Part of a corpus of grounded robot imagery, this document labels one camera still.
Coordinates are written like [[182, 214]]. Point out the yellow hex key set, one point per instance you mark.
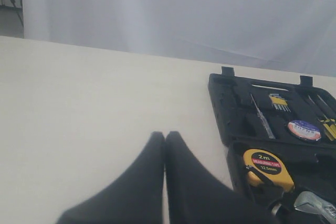
[[279, 103]]

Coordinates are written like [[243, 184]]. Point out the middle yellow black screwdriver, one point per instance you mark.
[[318, 112]]

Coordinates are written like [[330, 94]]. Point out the yellow black screwdriver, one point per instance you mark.
[[318, 112], [329, 118]]

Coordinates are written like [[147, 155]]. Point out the chrome adjustable wrench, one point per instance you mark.
[[310, 203]]

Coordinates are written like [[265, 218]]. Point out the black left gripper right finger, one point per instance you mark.
[[196, 196]]

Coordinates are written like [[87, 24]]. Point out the right yellow black screwdriver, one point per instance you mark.
[[329, 118]]

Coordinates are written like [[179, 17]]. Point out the clear handled tester screwdriver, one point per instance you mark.
[[263, 119]]

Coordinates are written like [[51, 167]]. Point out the black electrical tape roll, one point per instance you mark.
[[304, 130]]

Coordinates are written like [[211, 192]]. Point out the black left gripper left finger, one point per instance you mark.
[[134, 197]]

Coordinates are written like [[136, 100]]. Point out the black plastic tool case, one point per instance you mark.
[[311, 164]]

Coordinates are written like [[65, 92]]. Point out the yellow tape measure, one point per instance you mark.
[[266, 168]]

